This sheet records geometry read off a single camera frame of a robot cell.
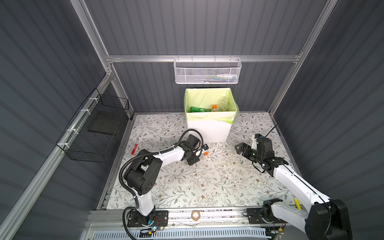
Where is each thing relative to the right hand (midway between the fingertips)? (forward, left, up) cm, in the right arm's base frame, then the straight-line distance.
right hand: (242, 149), depth 85 cm
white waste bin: (+13, +16, +1) cm, 21 cm away
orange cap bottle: (+2, +20, -12) cm, 24 cm away
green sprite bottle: (+28, +28, +6) cm, 40 cm away
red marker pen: (+10, +69, -10) cm, 70 cm away
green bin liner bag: (+31, +20, +13) cm, 39 cm away
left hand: (+1, +28, -10) cm, 30 cm away
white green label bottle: (+26, +10, +14) cm, 31 cm away
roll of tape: (-30, +26, -11) cm, 41 cm away
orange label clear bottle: (+26, +14, +8) cm, 31 cm away
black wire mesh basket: (0, +78, +17) cm, 80 cm away
